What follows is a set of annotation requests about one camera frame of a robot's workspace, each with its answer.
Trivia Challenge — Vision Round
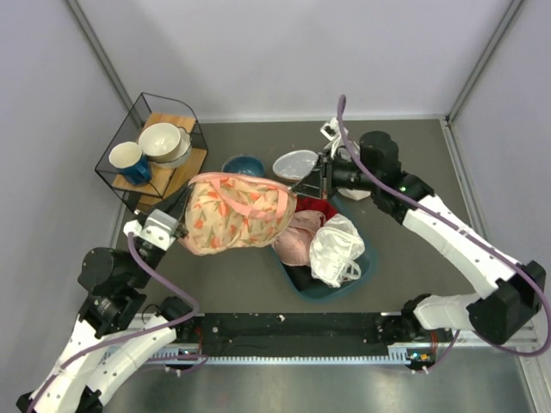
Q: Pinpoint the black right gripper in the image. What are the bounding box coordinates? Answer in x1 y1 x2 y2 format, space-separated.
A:
293 148 379 201

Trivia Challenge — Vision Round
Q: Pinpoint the floral mesh laundry bag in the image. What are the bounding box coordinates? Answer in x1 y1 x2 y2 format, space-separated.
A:
178 172 297 256

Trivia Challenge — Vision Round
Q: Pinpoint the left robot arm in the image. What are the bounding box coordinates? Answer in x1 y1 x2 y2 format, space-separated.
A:
16 182 199 412

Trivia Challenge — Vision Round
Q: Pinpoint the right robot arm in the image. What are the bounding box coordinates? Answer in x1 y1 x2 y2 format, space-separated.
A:
292 131 550 348

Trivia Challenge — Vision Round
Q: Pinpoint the red bra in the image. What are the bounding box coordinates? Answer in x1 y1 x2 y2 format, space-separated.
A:
295 196 338 220

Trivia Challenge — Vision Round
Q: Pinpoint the white insulated lunch bag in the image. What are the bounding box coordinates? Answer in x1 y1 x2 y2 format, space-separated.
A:
272 150 371 201

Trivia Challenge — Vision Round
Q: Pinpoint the pink bra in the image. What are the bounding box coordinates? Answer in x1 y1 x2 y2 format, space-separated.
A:
272 210 326 267

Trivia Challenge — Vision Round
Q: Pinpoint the white bra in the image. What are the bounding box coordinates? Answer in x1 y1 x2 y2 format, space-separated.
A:
310 213 365 288

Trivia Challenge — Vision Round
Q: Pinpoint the white bowl underneath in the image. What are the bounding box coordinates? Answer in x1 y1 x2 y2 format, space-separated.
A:
151 127 192 170

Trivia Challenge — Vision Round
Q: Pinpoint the cream ceramic bowl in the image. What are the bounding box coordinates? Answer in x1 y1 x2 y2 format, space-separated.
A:
138 123 182 163

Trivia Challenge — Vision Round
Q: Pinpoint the dark blue ceramic bowl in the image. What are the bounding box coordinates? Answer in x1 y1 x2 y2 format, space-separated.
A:
221 155 265 177

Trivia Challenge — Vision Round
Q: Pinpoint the blue mug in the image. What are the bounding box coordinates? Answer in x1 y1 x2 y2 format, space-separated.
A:
108 142 152 186

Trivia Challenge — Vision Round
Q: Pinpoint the black garment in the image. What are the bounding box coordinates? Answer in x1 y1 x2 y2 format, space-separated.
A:
286 266 322 291

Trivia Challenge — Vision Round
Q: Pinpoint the teal plastic basin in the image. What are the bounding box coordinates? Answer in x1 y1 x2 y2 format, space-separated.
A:
272 196 377 302

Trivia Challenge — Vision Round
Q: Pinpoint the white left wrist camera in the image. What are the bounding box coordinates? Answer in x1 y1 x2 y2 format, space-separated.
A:
123 209 179 251

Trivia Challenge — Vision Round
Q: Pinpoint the black wire wooden shelf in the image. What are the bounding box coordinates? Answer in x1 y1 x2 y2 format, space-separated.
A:
95 92 208 212

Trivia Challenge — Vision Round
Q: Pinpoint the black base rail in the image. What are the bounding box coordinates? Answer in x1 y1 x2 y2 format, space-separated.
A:
175 312 432 357

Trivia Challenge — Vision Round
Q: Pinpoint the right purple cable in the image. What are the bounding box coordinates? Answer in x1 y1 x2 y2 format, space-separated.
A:
336 94 551 375

